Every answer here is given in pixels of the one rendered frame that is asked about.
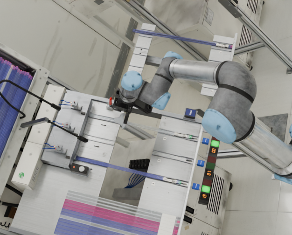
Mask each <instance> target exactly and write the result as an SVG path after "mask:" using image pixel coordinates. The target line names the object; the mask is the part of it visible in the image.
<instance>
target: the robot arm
mask: <svg viewBox="0 0 292 235"><path fill-rule="evenodd" d="M174 79H181V80H187V81H192V82H198V83H205V84H211V85H216V86H218V88H217V90H216V92H215V94H214V96H213V98H212V100H211V102H210V104H209V106H208V108H207V109H206V110H205V112H204V116H203V119H202V126H203V128H204V130H205V131H206V132H207V133H209V134H210V135H211V136H213V137H215V138H216V139H218V140H220V141H222V142H224V143H227V144H232V143H233V142H234V143H237V142H240V143H241V144H243V145H244V146H246V147H247V148H249V149H250V150H252V151H253V152H254V153H256V154H257V155H259V156H260V157H262V158H263V159H265V160H266V161H267V162H269V163H270V164H271V167H272V169H273V170H274V172H275V173H274V178H276V179H278V180H280V181H283V182H285V183H288V184H291V185H292V139H291V141H290V143H289V144H285V143H284V142H283V141H281V140H280V139H279V138H277V137H276V136H275V135H273V134H272V133H271V132H270V131H268V130H267V129H266V128H264V127H263V126H262V125H261V124H259V123H258V122H257V121H256V118H255V115H254V113H253V112H252V111H250V108H251V106H252V104H253V101H254V100H255V97H256V94H257V84H256V80H255V78H254V76H253V74H252V73H251V72H250V70H249V69H248V68H247V67H245V66H244V65H242V64H241V63H238V62H235V61H223V62H221V63H217V62H204V61H194V60H184V59H183V57H182V56H180V55H179V54H177V53H175V52H172V51H168V52H167V53H166V54H165V56H164V57H163V59H162V61H161V63H160V65H159V67H158V69H157V71H156V73H155V75H154V77H153V79H152V80H151V82H150V83H149V82H147V81H145V80H143V79H142V76H141V74H140V73H139V72H137V71H134V70H131V71H128V72H126V73H125V74H124V76H123V78H122V80H121V87H120V89H119V88H117V92H116V95H115V100H114V103H113V107H112V110H114V111H119V112H121V111H123V112H126V114H125V113H121V114H120V116H119V117H115V118H114V121H115V122H116V123H118V124H120V125H122V129H124V128H125V127H126V125H127V121H128V118H129V115H130V114H131V111H132V108H133V107H136V108H138V109H139V110H141V111H143V112H144V113H146V114H148V113H151V112H152V109H153V107H154V108H157V109H159V110H164V108H165V107H166V105H167V103H168V101H169V99H170V97H171V94H170V93H169V92H168V90H169V88H170V87H171V85H172V83H173V81H174ZM124 116H125V117H124ZM289 133H290V136H291V138H292V124H291V126H290V129H289Z"/></svg>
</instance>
